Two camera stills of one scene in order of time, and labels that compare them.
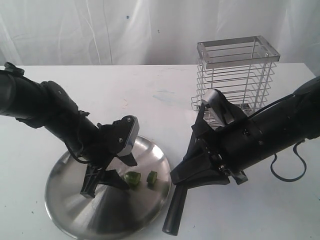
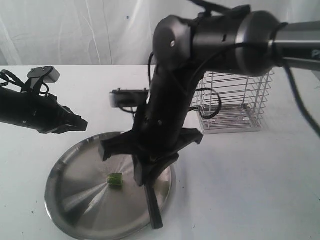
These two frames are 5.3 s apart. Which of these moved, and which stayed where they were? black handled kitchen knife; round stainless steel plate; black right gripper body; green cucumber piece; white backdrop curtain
Moved: green cucumber piece; black handled kitchen knife; black right gripper body
Stayed: round stainless steel plate; white backdrop curtain
